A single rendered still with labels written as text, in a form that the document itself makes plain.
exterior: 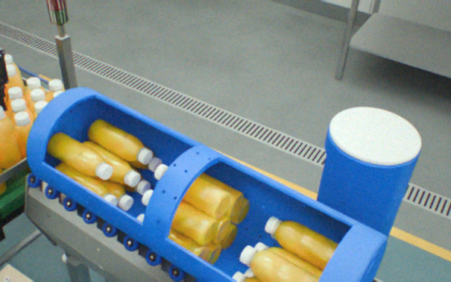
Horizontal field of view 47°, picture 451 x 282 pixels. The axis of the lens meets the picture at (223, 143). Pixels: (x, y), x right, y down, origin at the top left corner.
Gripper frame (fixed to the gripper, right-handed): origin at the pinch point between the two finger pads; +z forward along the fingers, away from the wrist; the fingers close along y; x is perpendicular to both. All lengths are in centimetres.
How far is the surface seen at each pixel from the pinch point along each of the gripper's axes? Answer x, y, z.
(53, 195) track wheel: -20.5, -1.6, 21.3
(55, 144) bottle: -21.1, 2.0, 5.0
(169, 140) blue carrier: -42.5, 22.7, 6.3
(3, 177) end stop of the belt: -4.3, -5.6, 20.8
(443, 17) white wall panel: -46, 345, 90
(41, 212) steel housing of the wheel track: -15.3, -3.4, 30.5
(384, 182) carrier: -93, 61, 22
